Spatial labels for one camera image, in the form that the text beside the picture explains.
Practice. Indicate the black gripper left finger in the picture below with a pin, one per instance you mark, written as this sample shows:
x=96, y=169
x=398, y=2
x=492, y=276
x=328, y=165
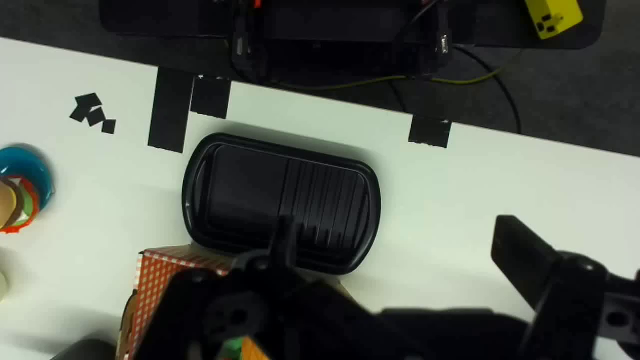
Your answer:
x=220, y=313

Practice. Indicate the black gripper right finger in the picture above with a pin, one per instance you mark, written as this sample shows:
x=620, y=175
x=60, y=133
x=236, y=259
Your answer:
x=567, y=300

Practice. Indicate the black plastic tray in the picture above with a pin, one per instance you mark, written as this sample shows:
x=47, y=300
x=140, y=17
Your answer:
x=253, y=192

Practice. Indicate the long black tape strip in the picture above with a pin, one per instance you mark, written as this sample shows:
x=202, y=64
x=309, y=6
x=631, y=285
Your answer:
x=170, y=110

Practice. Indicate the short black tape strip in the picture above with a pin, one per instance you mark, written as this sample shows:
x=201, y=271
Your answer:
x=211, y=97
x=430, y=131

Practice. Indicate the blue round plastic toy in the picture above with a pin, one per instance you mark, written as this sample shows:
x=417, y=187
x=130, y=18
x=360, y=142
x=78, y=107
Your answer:
x=31, y=163

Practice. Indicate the small black tape scraps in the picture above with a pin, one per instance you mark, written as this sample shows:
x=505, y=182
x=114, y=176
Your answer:
x=90, y=107

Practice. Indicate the yellow black tool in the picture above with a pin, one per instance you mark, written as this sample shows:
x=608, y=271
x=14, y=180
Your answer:
x=552, y=17

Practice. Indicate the black stand base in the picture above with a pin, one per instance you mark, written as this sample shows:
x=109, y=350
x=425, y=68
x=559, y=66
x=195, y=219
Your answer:
x=332, y=21

